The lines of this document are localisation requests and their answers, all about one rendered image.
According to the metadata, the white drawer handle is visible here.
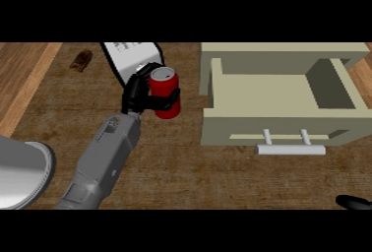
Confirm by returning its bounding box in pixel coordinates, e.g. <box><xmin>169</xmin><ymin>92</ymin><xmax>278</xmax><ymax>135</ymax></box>
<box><xmin>253</xmin><ymin>128</ymin><xmax>326</xmax><ymax>157</ymax></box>

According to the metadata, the red can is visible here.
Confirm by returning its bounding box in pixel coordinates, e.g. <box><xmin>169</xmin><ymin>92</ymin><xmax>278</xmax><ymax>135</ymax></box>
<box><xmin>145</xmin><ymin>66</ymin><xmax>182</xmax><ymax>120</ymax></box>

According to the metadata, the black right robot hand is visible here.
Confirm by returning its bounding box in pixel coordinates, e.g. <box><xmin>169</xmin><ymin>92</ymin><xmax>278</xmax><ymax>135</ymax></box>
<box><xmin>333</xmin><ymin>194</ymin><xmax>372</xmax><ymax>211</ymax></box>

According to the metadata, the small brown object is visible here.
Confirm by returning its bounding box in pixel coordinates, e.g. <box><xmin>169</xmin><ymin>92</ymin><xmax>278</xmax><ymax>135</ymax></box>
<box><xmin>67</xmin><ymin>48</ymin><xmax>94</xmax><ymax>73</ymax></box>

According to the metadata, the beige open drawer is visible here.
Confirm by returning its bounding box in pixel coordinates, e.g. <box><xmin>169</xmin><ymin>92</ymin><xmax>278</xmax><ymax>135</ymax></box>
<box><xmin>200</xmin><ymin>57</ymin><xmax>372</xmax><ymax>148</ymax></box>

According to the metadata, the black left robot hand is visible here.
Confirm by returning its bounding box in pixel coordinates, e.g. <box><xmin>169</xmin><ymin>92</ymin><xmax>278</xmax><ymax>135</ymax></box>
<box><xmin>120</xmin><ymin>62</ymin><xmax>182</xmax><ymax>115</ymax></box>

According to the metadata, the grey round pot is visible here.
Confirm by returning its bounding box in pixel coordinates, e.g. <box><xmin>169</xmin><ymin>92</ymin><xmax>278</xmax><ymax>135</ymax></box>
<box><xmin>0</xmin><ymin>135</ymin><xmax>57</xmax><ymax>211</ymax></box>

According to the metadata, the beige cabinet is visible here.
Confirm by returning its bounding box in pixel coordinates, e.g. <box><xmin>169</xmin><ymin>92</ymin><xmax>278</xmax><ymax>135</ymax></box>
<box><xmin>197</xmin><ymin>42</ymin><xmax>372</xmax><ymax>96</ymax></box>

